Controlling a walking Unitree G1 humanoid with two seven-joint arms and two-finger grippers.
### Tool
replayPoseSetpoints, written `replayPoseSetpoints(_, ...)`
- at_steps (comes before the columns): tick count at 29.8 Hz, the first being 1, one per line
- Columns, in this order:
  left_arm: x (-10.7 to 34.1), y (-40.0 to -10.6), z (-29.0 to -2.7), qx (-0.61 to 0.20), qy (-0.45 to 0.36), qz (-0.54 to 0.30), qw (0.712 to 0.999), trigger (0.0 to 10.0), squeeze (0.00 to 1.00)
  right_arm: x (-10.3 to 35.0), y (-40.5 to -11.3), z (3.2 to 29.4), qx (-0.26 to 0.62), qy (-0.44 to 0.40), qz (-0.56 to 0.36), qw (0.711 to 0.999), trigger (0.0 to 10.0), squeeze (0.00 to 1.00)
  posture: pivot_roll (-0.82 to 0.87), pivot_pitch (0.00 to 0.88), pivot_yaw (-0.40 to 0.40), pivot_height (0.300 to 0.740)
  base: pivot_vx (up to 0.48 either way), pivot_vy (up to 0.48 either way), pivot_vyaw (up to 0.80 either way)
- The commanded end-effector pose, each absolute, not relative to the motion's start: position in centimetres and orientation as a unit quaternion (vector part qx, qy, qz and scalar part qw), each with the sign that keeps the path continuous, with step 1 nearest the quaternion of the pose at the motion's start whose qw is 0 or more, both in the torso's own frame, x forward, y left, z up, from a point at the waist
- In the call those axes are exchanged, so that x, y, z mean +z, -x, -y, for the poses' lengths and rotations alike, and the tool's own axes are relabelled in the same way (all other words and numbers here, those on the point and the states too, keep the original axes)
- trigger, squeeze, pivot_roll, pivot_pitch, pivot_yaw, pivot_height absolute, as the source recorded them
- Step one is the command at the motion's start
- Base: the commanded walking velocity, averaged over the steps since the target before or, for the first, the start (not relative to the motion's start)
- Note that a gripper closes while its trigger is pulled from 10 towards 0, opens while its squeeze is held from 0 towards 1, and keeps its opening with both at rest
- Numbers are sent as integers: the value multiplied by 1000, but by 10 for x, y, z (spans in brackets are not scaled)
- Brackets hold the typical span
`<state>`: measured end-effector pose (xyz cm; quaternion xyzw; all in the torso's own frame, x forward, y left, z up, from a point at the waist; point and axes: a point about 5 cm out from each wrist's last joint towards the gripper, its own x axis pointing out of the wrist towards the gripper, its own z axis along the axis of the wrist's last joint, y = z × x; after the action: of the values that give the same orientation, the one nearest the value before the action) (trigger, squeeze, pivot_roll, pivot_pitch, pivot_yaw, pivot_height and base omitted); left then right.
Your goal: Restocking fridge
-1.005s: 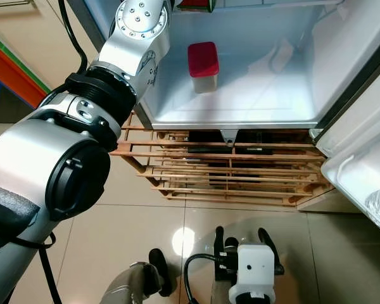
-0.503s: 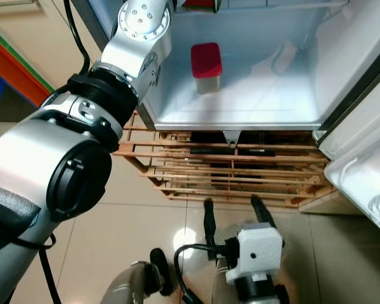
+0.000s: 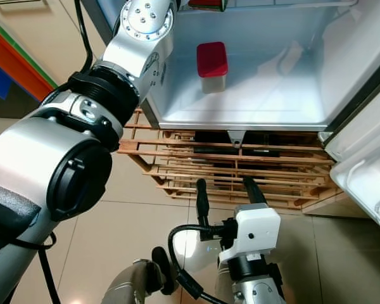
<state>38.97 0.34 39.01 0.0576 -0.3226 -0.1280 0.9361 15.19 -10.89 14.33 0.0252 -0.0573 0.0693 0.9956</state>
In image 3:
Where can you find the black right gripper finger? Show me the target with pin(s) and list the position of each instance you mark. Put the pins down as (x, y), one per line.
(202, 202)
(254, 190)

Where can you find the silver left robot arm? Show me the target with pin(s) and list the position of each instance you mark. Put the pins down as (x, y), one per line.
(44, 164)

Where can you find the wooden wine rack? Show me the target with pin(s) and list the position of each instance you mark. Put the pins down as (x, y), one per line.
(215, 196)

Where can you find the grey right robot leg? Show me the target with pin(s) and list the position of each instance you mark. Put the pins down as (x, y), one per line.
(221, 288)

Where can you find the grey robot leg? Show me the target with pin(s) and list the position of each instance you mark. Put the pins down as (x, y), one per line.
(221, 288)
(133, 288)

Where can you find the grey left robot leg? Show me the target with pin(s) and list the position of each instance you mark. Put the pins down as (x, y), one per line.
(133, 288)

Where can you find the red lid plastic container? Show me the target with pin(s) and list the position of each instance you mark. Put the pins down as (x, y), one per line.
(212, 58)

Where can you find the orange flat board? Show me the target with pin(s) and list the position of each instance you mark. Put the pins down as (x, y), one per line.
(25, 73)

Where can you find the green flat board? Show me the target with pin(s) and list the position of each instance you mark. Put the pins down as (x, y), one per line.
(25, 58)

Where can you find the red green food package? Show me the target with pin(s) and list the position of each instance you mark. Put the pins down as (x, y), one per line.
(206, 4)

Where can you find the beige kitchen base cabinet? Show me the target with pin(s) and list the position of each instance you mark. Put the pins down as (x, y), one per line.
(44, 31)

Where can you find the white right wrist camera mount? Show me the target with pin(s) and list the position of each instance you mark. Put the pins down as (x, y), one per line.
(256, 231)

